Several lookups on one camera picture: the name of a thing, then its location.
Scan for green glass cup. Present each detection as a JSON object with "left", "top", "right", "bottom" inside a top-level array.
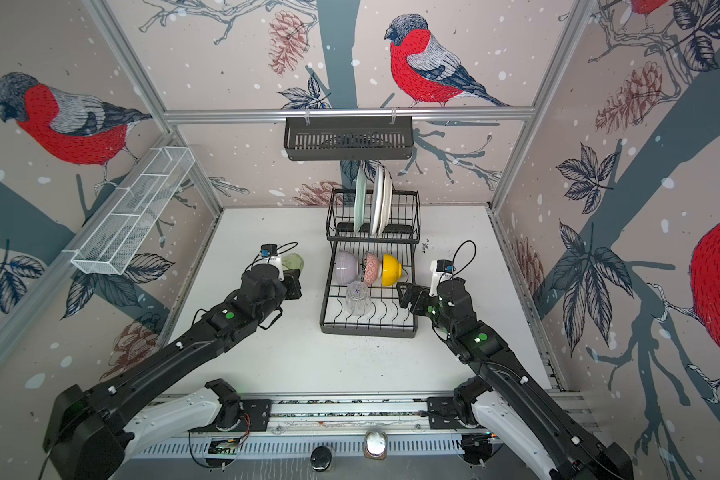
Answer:
[{"left": 282, "top": 253, "right": 305, "bottom": 271}]

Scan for clear glass cup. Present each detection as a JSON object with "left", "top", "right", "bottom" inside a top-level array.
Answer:
[{"left": 345, "top": 280, "right": 372, "bottom": 317}]

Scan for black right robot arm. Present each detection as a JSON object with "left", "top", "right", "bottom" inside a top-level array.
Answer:
[{"left": 397, "top": 278, "right": 634, "bottom": 479}]

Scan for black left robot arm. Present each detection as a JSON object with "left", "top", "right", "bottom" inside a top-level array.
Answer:
[{"left": 42, "top": 263, "right": 301, "bottom": 479}]

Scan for black two-tier dish rack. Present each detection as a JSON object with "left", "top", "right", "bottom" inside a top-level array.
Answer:
[{"left": 320, "top": 188, "right": 421, "bottom": 339}]

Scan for yellow bowl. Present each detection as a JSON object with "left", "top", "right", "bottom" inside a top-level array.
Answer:
[{"left": 381, "top": 254, "right": 403, "bottom": 287}]

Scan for pink patterned bowl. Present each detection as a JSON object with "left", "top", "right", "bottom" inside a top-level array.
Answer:
[{"left": 363, "top": 252, "right": 382, "bottom": 287}]

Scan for lilac ceramic bowl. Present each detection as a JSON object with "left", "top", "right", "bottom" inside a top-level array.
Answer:
[{"left": 333, "top": 250, "right": 360, "bottom": 286}]

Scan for cream plate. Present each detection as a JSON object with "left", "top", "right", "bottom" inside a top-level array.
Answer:
[{"left": 379, "top": 170, "right": 393, "bottom": 234}]

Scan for green floral plate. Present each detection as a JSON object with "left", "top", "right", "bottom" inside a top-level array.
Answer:
[{"left": 353, "top": 168, "right": 367, "bottom": 233}]

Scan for strawberry pattern plate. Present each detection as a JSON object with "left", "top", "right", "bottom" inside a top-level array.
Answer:
[{"left": 370, "top": 165, "right": 386, "bottom": 236}]

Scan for silver round button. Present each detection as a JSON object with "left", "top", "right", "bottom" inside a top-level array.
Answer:
[{"left": 363, "top": 430, "right": 388, "bottom": 460}]

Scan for black round knob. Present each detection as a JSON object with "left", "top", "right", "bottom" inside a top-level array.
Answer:
[{"left": 310, "top": 445, "right": 333, "bottom": 472}]

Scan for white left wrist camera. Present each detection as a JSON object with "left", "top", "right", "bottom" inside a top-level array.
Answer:
[{"left": 260, "top": 243, "right": 284, "bottom": 281}]

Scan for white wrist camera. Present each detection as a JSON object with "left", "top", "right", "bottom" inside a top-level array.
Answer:
[
  {"left": 260, "top": 243, "right": 284, "bottom": 281},
  {"left": 429, "top": 259, "right": 454, "bottom": 296}
]

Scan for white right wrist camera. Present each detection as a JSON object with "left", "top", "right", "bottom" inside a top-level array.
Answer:
[{"left": 429, "top": 259, "right": 454, "bottom": 296}]

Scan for black hanging wall basket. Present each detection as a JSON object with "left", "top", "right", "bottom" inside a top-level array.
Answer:
[{"left": 283, "top": 116, "right": 414, "bottom": 161}]

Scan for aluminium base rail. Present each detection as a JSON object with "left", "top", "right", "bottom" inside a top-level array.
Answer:
[{"left": 137, "top": 392, "right": 595, "bottom": 460}]

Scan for white mesh wall shelf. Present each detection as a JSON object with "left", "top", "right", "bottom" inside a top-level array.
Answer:
[{"left": 71, "top": 146, "right": 195, "bottom": 275}]

